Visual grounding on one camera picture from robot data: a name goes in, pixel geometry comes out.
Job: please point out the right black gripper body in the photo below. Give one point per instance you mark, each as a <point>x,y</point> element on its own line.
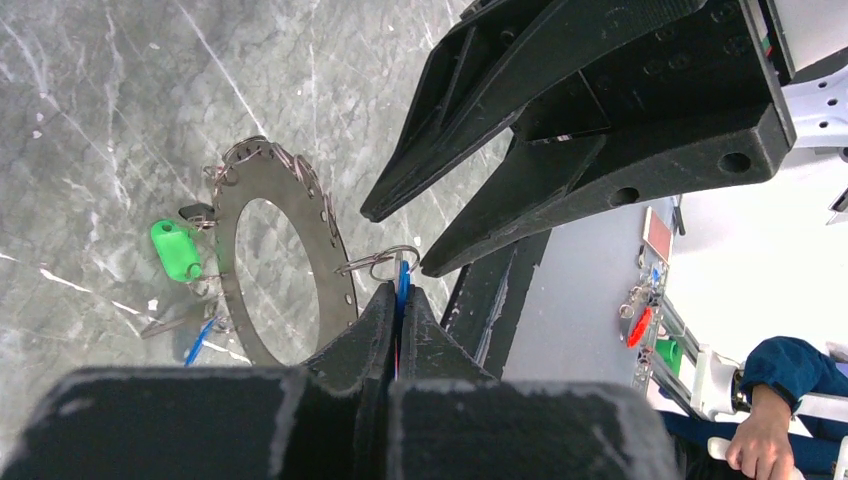
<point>716,58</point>

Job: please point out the round metal keyring disc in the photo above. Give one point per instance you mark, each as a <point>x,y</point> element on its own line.
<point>286,279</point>

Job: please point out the green key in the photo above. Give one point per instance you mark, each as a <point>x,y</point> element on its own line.
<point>177,251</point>

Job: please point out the operator bare hand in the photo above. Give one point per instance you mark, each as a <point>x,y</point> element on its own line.
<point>760,448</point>

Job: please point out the operator blue sleeve forearm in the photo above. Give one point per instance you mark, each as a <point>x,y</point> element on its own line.
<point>792,368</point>

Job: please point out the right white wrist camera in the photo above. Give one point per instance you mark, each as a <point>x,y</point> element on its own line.
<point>815,33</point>

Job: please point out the black key top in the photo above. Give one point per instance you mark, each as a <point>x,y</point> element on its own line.
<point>201,215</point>

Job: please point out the aluminium frame rail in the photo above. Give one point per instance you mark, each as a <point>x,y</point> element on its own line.
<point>699,381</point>

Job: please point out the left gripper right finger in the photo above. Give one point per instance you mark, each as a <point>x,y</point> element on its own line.
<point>447,420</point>

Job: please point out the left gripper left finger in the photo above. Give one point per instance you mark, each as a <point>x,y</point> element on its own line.
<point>324,419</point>

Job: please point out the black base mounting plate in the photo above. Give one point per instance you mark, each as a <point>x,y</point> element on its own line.
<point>485,306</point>

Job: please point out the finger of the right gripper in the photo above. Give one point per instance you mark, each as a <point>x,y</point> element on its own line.
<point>481,75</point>
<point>539,187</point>

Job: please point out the blue key top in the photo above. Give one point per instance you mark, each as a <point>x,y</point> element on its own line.
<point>401,289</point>

